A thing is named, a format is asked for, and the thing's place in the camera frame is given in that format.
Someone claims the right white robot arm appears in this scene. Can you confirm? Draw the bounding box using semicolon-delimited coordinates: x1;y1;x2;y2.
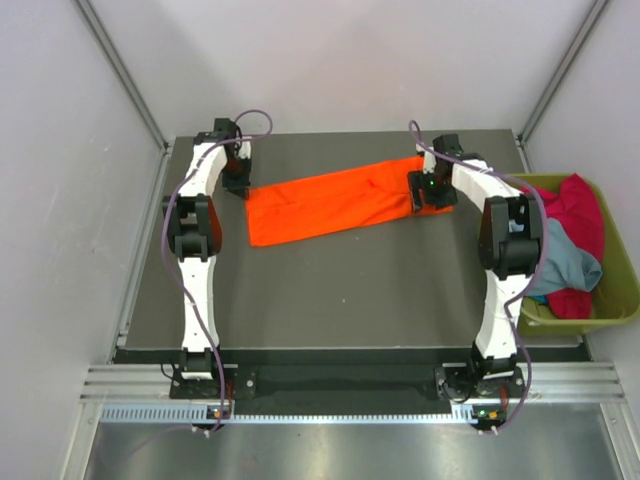
407;123;548;399

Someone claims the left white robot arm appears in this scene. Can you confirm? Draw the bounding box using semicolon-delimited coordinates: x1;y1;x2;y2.
161;118;251;399

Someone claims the grey blue t shirt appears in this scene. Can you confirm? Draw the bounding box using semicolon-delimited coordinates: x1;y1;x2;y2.
527;218;602;297

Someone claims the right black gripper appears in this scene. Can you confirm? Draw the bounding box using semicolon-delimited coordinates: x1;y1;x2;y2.
407;168;456;214

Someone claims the olive green laundry basket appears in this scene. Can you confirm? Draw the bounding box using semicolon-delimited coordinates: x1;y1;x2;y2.
517;173;639;336

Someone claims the crimson red t shirt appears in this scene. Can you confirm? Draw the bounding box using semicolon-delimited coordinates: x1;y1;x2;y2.
527;174;605;320

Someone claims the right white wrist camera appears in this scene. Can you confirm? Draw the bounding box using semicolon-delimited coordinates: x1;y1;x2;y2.
416;144;437;174

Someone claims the slotted grey cable duct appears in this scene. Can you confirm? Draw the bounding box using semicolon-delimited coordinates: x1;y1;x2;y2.
99;403;506;426

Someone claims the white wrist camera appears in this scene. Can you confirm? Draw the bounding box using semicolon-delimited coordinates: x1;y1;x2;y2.
416;144;437;174
236;140;252;160

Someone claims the left aluminium corner post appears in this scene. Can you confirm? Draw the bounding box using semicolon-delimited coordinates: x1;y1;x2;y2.
74;0;171;151

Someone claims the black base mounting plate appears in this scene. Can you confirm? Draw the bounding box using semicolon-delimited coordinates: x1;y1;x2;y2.
169;349;526;414

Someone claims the aluminium corner post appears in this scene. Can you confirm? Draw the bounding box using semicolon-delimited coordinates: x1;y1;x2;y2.
516;0;612;149
74;0;171;151

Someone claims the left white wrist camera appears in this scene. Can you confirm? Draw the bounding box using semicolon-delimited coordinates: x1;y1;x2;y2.
236;140;252;160

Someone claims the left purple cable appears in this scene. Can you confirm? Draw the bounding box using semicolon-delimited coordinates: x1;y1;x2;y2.
160;109;274;436

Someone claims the orange t shirt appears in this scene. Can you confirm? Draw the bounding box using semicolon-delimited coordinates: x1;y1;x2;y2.
245;156;453;247

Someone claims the right aluminium corner post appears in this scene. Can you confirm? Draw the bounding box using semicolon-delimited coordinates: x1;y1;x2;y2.
516;0;612;149

